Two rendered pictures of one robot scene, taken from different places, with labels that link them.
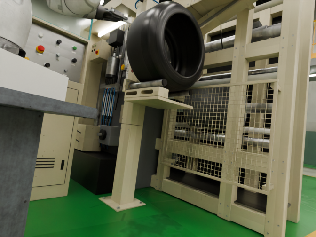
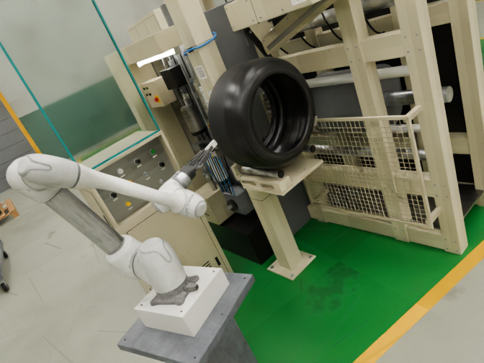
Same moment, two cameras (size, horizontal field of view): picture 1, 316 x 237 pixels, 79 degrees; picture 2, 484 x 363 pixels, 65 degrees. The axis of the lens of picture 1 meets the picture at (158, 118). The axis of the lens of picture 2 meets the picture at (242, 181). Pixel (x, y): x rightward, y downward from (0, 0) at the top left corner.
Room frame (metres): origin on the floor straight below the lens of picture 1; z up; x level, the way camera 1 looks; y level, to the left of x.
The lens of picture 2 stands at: (-0.69, -0.24, 1.76)
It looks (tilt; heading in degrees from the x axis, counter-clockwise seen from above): 23 degrees down; 13
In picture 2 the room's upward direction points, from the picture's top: 24 degrees counter-clockwise
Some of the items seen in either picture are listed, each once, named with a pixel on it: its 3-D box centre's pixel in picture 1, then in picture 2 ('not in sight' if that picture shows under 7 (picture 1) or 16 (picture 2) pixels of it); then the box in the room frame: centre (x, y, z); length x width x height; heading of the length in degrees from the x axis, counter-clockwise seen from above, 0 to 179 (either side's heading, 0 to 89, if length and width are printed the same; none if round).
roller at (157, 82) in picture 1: (146, 84); (261, 171); (1.30, 0.11, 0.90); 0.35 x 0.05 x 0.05; 44
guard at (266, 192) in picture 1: (207, 130); (350, 169); (1.47, -0.39, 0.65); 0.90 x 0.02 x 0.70; 44
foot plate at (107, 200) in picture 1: (122, 200); (290, 262); (1.57, 0.20, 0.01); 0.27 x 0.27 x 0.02; 44
